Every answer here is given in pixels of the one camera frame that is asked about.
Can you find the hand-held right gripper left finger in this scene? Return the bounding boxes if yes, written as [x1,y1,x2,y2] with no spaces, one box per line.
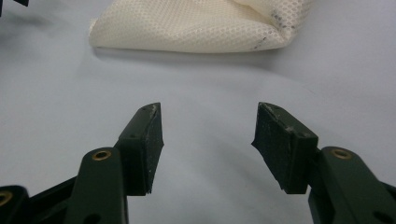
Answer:
[114,102,164,197]

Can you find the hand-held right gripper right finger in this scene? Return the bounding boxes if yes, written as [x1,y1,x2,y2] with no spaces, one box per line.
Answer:
[250,101,319,195]

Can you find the white mesh zipper bag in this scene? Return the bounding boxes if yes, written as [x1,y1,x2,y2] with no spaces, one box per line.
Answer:
[88,0,315,54]

